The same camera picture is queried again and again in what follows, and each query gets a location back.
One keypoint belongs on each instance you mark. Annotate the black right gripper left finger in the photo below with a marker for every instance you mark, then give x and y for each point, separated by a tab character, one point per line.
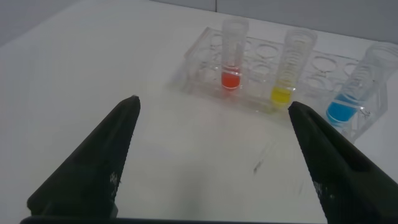
93	168

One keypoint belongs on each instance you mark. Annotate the test tube with red pigment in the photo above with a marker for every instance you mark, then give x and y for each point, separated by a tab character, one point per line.
231	79

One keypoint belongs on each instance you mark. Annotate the test tube with blue pigment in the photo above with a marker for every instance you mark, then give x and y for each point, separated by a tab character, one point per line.
340	110

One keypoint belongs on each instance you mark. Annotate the clear acrylic test tube rack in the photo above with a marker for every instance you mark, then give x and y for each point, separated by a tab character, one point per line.
261	62

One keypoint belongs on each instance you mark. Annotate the test tube with yellow pigment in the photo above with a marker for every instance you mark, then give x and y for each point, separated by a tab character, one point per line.
280	95

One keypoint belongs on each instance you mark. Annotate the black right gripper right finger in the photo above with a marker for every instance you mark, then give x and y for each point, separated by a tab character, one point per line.
342	180

